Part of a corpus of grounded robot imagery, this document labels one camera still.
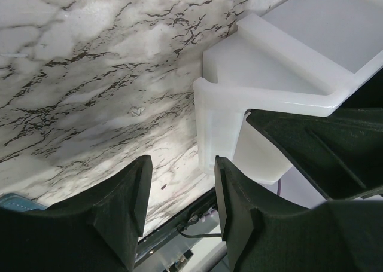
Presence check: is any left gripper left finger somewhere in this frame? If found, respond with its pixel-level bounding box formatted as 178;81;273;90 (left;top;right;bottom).
1;155;153;271

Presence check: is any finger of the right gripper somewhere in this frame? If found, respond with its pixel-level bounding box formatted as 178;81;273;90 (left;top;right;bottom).
341;71;383;108
247;108;382;200

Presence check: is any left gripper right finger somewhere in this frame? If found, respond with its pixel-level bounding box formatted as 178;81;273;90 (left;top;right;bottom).
215;157;382;271

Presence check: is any clear acrylic card box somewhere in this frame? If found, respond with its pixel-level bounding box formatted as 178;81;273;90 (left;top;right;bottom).
193;0;382;175

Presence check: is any teal leather card holder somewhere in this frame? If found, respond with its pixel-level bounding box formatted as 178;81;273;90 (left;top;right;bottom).
0;193;47;212

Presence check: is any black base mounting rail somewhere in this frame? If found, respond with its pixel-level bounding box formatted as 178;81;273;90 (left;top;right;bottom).
135;187;217;266

